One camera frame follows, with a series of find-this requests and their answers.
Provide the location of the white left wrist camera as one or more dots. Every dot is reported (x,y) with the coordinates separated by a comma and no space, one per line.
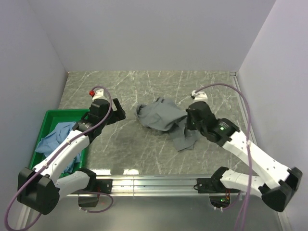
(97,94)

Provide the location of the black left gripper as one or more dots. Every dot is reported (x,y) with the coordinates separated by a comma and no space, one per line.
(117,115)

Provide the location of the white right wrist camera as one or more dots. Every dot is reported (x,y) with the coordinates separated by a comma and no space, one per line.
(199,96)

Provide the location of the green plastic bin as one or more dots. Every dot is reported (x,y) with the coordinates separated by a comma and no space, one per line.
(51,119)

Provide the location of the aluminium mounting rail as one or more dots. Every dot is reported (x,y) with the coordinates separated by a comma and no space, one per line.
(158,185)

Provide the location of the aluminium side rail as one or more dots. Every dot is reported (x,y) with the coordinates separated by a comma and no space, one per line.
(242,106)

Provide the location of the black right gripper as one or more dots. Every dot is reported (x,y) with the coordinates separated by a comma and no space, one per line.
(189,124)

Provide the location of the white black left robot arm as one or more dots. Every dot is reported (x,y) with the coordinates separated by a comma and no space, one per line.
(42,187)

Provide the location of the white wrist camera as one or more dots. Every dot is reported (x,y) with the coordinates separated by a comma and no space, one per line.
(199,96)
(97,94)

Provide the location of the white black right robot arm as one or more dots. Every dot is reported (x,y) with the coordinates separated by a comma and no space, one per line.
(274,182)

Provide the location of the grey long sleeve shirt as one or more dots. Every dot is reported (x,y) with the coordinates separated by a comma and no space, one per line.
(165,116)

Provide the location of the blue long sleeve shirt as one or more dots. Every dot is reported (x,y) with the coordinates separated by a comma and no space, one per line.
(50,142)

